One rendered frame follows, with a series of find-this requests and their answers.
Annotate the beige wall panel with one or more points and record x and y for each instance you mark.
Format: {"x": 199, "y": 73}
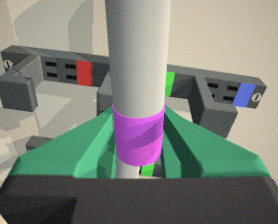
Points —
{"x": 231, "y": 36}

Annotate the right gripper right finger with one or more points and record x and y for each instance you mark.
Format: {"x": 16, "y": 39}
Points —
{"x": 202, "y": 153}

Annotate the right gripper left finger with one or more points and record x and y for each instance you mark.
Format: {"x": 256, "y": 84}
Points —
{"x": 75, "y": 152}

